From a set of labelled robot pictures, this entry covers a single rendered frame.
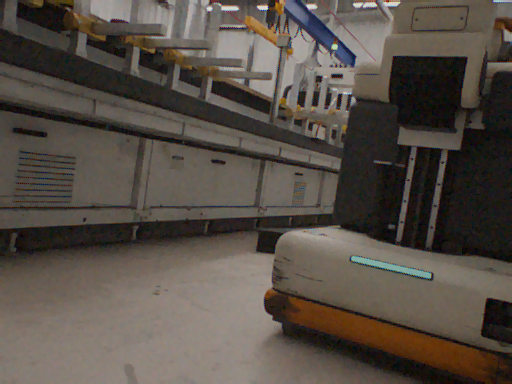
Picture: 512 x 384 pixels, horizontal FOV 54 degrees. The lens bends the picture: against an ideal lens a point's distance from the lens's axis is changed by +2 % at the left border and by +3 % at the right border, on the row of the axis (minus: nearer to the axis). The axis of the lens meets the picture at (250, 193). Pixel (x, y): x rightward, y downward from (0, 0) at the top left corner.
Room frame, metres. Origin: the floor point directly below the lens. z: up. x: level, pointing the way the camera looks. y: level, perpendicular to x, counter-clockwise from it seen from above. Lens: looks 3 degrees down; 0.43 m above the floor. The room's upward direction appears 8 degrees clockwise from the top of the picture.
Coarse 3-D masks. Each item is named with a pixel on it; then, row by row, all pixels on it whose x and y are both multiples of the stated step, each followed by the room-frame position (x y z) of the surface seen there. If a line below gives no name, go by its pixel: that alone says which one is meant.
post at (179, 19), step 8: (184, 0) 2.05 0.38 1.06; (176, 8) 2.06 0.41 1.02; (184, 8) 2.06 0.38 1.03; (176, 16) 2.06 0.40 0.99; (184, 16) 2.07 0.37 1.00; (176, 24) 2.06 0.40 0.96; (184, 24) 2.07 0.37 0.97; (176, 32) 2.06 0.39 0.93; (168, 64) 2.06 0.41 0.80; (176, 64) 2.06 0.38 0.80; (168, 72) 2.06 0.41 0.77; (176, 72) 2.06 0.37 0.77; (168, 80) 2.06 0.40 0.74; (176, 80) 2.07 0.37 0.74
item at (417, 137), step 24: (408, 72) 1.21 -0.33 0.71; (432, 72) 1.18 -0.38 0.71; (456, 72) 1.16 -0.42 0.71; (504, 72) 1.24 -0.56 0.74; (408, 96) 1.22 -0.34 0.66; (432, 96) 1.19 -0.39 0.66; (456, 96) 1.18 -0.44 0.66; (504, 96) 1.23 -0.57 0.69; (408, 120) 1.26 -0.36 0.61; (432, 120) 1.23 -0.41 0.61; (456, 120) 1.33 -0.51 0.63; (480, 120) 1.31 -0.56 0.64; (504, 120) 1.22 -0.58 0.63; (408, 144) 1.38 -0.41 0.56; (432, 144) 1.36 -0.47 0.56; (456, 144) 1.33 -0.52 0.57
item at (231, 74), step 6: (192, 72) 2.36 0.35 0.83; (198, 72) 2.35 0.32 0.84; (216, 72) 2.30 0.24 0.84; (222, 72) 2.29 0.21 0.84; (228, 72) 2.27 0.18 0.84; (234, 72) 2.26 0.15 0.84; (240, 72) 2.24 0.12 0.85; (246, 72) 2.23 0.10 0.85; (252, 72) 2.22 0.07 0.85; (258, 72) 2.20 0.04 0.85; (264, 72) 2.19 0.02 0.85; (234, 78) 2.28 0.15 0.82; (240, 78) 2.26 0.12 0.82; (246, 78) 2.24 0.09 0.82; (252, 78) 2.22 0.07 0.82; (258, 78) 2.20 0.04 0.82; (264, 78) 2.19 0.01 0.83; (270, 78) 2.19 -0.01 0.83
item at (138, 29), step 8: (96, 24) 1.63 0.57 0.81; (104, 24) 1.61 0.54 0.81; (112, 24) 1.60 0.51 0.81; (120, 24) 1.58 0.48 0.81; (128, 24) 1.57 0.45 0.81; (136, 24) 1.55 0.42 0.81; (144, 24) 1.54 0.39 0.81; (152, 24) 1.53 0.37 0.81; (160, 24) 1.51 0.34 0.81; (64, 32) 1.71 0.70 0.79; (96, 32) 1.63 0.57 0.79; (104, 32) 1.62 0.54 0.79; (112, 32) 1.60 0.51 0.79; (120, 32) 1.58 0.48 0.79; (128, 32) 1.57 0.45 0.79; (136, 32) 1.55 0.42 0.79; (144, 32) 1.54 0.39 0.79; (152, 32) 1.52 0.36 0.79; (160, 32) 1.51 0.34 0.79
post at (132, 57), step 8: (136, 0) 1.83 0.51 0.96; (144, 0) 1.85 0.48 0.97; (136, 8) 1.83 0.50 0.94; (144, 8) 1.85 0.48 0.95; (136, 16) 1.83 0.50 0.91; (128, 48) 1.84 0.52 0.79; (136, 48) 1.84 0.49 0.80; (128, 56) 1.84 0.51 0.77; (136, 56) 1.84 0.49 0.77; (128, 64) 1.83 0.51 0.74; (136, 64) 1.85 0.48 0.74
